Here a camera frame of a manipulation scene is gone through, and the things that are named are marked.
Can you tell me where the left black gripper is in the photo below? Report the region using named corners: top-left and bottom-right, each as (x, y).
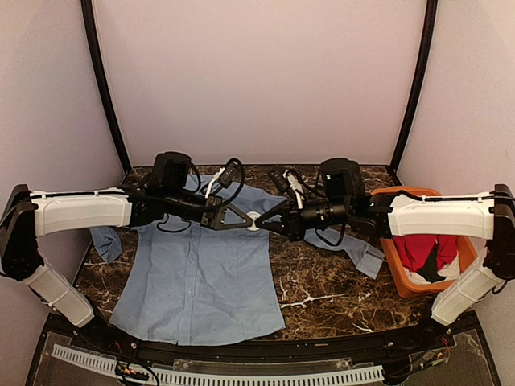
top-left (163, 187), bottom-right (253, 229)

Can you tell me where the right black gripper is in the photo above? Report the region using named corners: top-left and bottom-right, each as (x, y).
top-left (254, 193), bottom-right (352, 241)

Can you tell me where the round iridescent brooch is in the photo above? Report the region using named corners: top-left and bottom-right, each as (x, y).
top-left (247, 211), bottom-right (261, 232)

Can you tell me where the light blue shirt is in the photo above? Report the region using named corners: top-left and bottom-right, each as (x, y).
top-left (89, 175), bottom-right (385, 347)

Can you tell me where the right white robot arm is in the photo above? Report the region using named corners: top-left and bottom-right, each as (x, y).
top-left (255, 158), bottom-right (514, 349)

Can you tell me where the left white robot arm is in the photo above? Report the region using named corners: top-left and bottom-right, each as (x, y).
top-left (1, 151), bottom-right (253, 351)

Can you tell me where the red garment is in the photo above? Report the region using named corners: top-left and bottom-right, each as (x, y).
top-left (393, 235), bottom-right (458, 272)

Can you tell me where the white garment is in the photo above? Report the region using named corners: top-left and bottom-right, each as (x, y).
top-left (404, 258), bottom-right (460, 285)

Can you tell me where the orange plastic basin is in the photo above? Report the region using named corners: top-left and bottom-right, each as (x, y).
top-left (369, 185), bottom-right (480, 298)

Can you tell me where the black front rail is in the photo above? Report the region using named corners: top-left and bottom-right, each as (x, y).
top-left (31, 310), bottom-right (494, 376)

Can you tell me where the white slotted cable duct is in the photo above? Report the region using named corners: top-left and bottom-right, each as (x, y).
top-left (51, 344), bottom-right (385, 385)

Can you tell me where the right black frame post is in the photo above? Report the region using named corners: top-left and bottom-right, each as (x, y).
top-left (387, 0), bottom-right (439, 184)

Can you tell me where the black frame post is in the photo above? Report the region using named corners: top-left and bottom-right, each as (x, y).
top-left (80, 0), bottom-right (132, 175)
top-left (387, 0), bottom-right (439, 184)

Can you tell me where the left black frame post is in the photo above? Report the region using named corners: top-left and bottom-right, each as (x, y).
top-left (80, 0), bottom-right (132, 175)

